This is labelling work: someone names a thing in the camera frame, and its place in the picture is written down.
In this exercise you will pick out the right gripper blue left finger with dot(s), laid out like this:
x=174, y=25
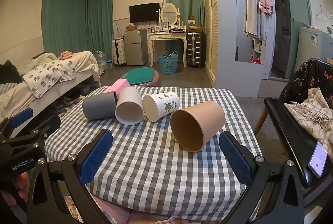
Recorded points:
x=46, y=203

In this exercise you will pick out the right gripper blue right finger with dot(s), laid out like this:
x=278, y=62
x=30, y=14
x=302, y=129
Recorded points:
x=285, y=203

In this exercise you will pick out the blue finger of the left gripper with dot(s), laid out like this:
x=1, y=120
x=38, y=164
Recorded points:
x=22, y=117
x=29, y=140

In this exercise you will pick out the pink faceted cup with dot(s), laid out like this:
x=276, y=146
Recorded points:
x=118, y=86

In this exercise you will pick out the grey cup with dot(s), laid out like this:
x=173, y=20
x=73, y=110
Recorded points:
x=100, y=106

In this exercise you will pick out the plain white cup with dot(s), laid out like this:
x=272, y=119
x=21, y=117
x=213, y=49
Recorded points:
x=129, y=108

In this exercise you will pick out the brown paper cup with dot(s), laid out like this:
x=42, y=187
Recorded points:
x=194, y=126

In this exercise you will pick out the white cup with green print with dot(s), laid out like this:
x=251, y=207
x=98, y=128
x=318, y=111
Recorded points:
x=157, y=106

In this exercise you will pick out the person's left hand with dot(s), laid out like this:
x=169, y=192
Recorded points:
x=22, y=184

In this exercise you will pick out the white leaf-pattern blanket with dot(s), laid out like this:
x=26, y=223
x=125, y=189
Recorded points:
x=45, y=76

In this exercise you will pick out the bed with beige bedding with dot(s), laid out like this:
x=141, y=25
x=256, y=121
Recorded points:
x=20, y=97

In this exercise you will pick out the smartphone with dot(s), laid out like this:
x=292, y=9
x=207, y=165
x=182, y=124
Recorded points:
x=318, y=160

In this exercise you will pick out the water jug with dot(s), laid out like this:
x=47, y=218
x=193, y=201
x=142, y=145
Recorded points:
x=101, y=59

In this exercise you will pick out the beige fringed scarf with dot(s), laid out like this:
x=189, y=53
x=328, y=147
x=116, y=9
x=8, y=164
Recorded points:
x=314, y=116

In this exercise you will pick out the green curtain left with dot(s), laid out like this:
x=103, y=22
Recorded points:
x=77, y=25

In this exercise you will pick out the grey white checkered tablecloth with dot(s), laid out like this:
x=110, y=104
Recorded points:
x=147, y=170

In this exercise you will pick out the white striped suitcase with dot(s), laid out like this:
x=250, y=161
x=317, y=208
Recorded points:
x=118, y=52

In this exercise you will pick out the green cushion stool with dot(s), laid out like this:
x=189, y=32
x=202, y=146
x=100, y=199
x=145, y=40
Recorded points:
x=143, y=76

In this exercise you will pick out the small silver fridge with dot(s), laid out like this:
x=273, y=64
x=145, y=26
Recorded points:
x=136, y=48

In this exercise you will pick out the black patterned garment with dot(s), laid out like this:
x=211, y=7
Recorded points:
x=313, y=73

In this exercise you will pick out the teal laundry basket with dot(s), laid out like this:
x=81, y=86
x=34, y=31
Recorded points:
x=168, y=63

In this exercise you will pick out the black flat television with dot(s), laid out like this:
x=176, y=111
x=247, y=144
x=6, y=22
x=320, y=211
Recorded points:
x=144, y=12

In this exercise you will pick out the white washing machine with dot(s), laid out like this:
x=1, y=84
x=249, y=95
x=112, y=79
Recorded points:
x=313, y=43

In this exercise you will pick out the oval vanity mirror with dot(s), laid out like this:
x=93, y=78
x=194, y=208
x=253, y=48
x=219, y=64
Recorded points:
x=170, y=14

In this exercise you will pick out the silver black suitcase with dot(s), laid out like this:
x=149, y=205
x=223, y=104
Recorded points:
x=195, y=50

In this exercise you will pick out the white hanging garment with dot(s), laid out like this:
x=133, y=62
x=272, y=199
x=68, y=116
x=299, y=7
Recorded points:
x=254, y=20

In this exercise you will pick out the white louvered wardrobe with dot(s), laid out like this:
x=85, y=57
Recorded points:
x=235, y=61

